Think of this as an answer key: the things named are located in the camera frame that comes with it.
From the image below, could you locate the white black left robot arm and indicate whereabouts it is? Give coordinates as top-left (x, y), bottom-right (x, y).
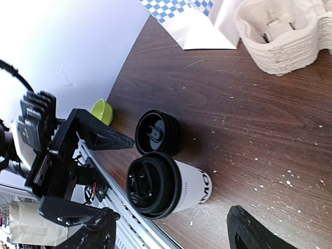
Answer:
top-left (1, 109), bottom-right (134, 227)

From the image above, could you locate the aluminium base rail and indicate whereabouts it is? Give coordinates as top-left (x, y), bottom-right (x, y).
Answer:
top-left (78, 140), bottom-right (181, 248)

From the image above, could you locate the black plastic cup lid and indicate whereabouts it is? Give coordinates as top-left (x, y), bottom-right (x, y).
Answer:
top-left (126, 152), bottom-right (183, 220)

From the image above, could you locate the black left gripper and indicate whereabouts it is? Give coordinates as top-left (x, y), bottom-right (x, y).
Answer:
top-left (24, 109), bottom-right (135, 228)

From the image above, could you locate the single white paper cup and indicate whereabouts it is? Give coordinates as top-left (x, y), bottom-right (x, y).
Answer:
top-left (126, 152), bottom-right (213, 220)

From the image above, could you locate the blue checkered paper bag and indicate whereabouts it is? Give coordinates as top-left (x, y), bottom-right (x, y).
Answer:
top-left (139, 0), bottom-right (240, 50)

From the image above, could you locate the brown paper bag outside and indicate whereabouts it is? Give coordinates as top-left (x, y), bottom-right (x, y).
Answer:
top-left (9, 201), bottom-right (68, 246)

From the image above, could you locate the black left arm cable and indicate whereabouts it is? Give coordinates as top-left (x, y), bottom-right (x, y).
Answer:
top-left (0, 59), bottom-right (36, 94)

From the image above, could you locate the green bowl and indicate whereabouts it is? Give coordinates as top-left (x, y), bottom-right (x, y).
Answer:
top-left (91, 99), bottom-right (114, 126)

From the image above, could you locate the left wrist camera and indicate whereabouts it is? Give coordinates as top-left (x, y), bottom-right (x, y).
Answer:
top-left (18, 91), bottom-right (58, 153)

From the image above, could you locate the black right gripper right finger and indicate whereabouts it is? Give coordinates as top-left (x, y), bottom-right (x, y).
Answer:
top-left (227, 205), bottom-right (296, 249)

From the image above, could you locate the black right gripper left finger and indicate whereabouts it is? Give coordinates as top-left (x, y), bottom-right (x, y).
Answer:
top-left (54, 207), bottom-right (116, 249)

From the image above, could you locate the stack of black cup lids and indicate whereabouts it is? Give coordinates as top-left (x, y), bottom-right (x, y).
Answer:
top-left (135, 109), bottom-right (182, 156)

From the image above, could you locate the brown pulp cup carrier stack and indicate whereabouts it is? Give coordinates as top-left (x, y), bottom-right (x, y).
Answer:
top-left (233, 1), bottom-right (331, 76)

